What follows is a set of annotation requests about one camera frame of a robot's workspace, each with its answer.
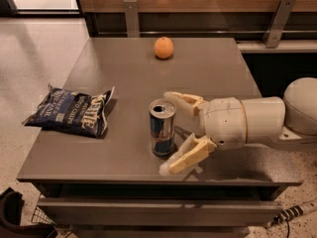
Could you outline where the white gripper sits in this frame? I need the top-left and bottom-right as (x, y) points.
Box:
(158, 91), (247, 176)

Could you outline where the red bull can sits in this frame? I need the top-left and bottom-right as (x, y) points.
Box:
(149, 98), (176, 158)

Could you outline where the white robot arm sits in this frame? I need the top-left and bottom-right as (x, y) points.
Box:
(159, 77), (317, 176)

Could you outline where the orange fruit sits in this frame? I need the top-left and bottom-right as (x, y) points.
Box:
(154, 37), (173, 59)

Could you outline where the blue kettle chips bag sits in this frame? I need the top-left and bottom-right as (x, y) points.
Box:
(23, 85), (114, 138)

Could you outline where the grey drawer front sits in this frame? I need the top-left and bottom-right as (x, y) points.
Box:
(38, 198), (281, 227)

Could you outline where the dark brown chair base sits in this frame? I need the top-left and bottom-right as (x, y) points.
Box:
(0, 187), (57, 238)

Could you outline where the right metal bracket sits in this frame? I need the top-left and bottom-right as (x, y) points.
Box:
(263, 0), (296, 49)

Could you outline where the metal bracket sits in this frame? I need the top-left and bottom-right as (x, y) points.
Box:
(124, 0), (140, 38)
(263, 0), (296, 49)

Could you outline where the left metal bracket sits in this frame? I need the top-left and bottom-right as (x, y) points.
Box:
(124, 0), (140, 38)

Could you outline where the wire basket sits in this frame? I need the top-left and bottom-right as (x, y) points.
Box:
(31, 205), (53, 224)

